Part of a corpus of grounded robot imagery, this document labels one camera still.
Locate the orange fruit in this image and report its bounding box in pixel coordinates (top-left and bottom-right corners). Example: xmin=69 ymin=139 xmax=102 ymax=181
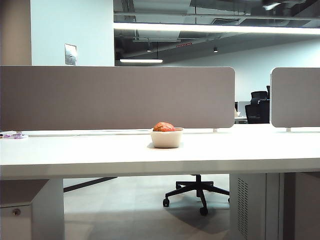
xmin=152 ymin=121 xmax=176 ymax=133

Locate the white bowl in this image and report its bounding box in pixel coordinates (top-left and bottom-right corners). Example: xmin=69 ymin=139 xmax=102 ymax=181
xmin=149 ymin=126 xmax=185 ymax=149

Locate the short hanging light bar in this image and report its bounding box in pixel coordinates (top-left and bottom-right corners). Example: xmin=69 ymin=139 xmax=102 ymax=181
xmin=119 ymin=58 xmax=164 ymax=64

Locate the wide grey desk divider panel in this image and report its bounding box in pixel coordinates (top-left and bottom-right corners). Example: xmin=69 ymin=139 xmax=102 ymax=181
xmin=0 ymin=65 xmax=236 ymax=132

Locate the black wheeled chair base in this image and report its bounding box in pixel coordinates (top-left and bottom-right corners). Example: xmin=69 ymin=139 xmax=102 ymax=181
xmin=162 ymin=174 xmax=231 ymax=216

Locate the black floor strip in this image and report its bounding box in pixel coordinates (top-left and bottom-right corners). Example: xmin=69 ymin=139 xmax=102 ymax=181
xmin=63 ymin=176 xmax=118 ymax=193

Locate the black mesh office chair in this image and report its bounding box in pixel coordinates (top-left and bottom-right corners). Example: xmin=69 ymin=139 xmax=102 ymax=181
xmin=244 ymin=85 xmax=271 ymax=124

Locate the long ceiling light strip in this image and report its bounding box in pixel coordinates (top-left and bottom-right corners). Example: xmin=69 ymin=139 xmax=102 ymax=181
xmin=112 ymin=21 xmax=320 ymax=35

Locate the ceiling air vent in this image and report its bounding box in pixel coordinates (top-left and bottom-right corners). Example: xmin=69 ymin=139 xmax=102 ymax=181
xmin=212 ymin=17 xmax=241 ymax=25

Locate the white perforated desk side panel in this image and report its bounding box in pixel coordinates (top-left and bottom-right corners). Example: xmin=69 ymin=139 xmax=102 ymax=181
xmin=229 ymin=173 xmax=286 ymax=240

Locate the narrow grey desk divider panel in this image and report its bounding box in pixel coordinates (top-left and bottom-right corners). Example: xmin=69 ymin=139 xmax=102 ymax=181
xmin=270 ymin=67 xmax=320 ymax=129

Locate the white desk leg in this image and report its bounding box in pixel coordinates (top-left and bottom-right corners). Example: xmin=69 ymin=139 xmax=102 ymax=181
xmin=31 ymin=177 xmax=65 ymax=240

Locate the purple and white packet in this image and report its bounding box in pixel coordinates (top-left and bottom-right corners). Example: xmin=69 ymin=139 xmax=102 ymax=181
xmin=0 ymin=131 xmax=29 ymax=140

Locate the white drawer cabinet with lock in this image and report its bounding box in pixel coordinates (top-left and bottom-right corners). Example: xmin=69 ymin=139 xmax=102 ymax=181
xmin=0 ymin=179 xmax=50 ymax=240

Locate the metal wall switch plate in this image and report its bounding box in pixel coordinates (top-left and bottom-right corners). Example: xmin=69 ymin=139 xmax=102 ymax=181
xmin=64 ymin=43 xmax=78 ymax=66

